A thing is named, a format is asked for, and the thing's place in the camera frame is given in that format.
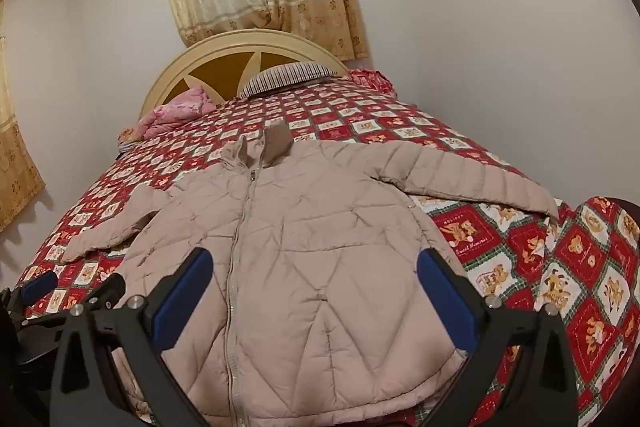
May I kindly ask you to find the beige quilted puffer jacket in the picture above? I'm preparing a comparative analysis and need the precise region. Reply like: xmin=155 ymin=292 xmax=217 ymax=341
xmin=60 ymin=123 xmax=561 ymax=427

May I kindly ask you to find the tan patterned side curtain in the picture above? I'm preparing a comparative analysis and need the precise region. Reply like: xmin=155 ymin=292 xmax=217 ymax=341
xmin=0 ymin=0 xmax=47 ymax=234

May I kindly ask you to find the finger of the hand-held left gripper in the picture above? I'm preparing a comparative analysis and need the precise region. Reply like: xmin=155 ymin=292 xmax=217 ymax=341
xmin=75 ymin=273 xmax=127 ymax=310
xmin=10 ymin=270 xmax=60 ymax=315

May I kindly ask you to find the red floral quilt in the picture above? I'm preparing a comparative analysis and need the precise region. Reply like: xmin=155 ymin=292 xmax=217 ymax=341
xmin=347 ymin=68 xmax=399 ymax=96

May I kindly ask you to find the red bear print bedspread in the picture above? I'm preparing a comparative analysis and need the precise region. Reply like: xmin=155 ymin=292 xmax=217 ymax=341
xmin=12 ymin=77 xmax=640 ymax=427

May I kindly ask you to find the striped pillow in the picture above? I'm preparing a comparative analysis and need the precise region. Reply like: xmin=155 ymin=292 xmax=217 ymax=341
xmin=239 ymin=62 xmax=340 ymax=99

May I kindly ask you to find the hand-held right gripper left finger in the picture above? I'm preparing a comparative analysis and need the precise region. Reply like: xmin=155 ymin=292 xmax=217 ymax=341
xmin=48 ymin=248 xmax=216 ymax=427

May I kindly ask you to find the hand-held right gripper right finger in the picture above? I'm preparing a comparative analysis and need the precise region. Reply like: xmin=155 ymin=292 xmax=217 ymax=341
xmin=416 ymin=248 xmax=593 ymax=427

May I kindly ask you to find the pink quilt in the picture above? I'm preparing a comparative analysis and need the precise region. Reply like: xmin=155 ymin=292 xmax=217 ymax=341
xmin=136 ymin=86 xmax=218 ymax=140

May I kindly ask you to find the cream and brown headboard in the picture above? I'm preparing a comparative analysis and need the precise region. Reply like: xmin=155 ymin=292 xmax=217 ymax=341
xmin=140 ymin=29 xmax=348 ymax=118

